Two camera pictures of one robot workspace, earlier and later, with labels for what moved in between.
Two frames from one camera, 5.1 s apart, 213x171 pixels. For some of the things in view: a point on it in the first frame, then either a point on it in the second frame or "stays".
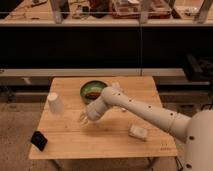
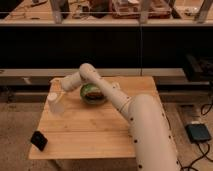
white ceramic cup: [55, 104] stays
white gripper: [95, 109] to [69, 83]
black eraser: [39, 140] stays
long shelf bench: [169, 39] stays
